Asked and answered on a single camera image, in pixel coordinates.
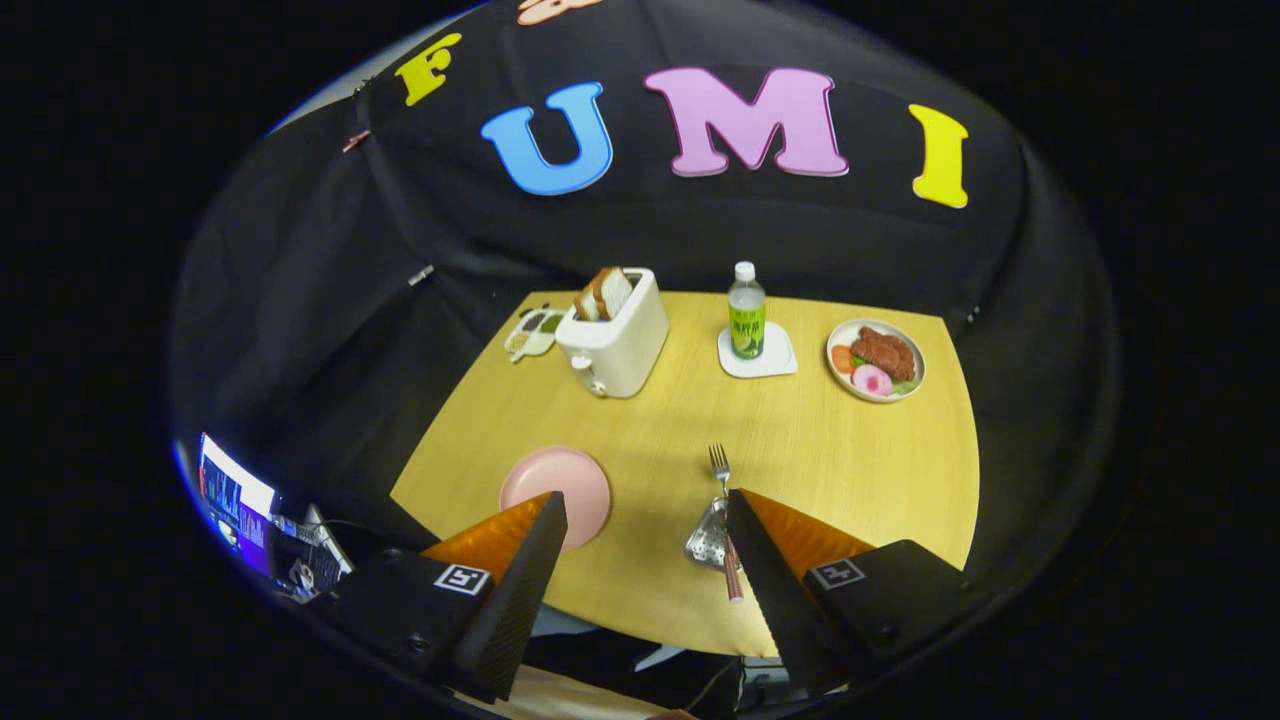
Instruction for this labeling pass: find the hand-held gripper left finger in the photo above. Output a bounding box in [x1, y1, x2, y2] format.
[318, 490, 569, 704]

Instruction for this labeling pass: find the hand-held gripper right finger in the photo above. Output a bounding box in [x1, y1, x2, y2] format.
[725, 488, 991, 696]

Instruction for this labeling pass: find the fork with checkered handle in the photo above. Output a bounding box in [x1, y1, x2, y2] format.
[708, 444, 746, 604]

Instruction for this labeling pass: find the pink plate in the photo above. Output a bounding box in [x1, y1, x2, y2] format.
[499, 446, 612, 552]

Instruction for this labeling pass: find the laptop computer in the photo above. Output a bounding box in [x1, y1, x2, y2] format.
[265, 503, 353, 601]

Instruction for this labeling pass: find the white square coaster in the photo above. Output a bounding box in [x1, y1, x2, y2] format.
[717, 321, 799, 380]

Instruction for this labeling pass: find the white sectioned condiment tray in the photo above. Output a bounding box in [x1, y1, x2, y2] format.
[503, 307, 567, 363]

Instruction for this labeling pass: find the plate of toy food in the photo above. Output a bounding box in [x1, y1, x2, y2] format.
[826, 318, 927, 403]

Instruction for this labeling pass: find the white toaster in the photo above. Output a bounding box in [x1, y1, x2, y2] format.
[555, 267, 671, 399]

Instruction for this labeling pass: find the green label drink bottle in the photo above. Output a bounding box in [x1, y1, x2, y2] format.
[727, 261, 768, 361]

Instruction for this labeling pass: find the computer monitor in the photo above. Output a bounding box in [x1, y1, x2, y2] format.
[197, 432, 278, 576]

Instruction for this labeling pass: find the metal wire basket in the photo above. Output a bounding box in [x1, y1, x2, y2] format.
[684, 495, 731, 571]

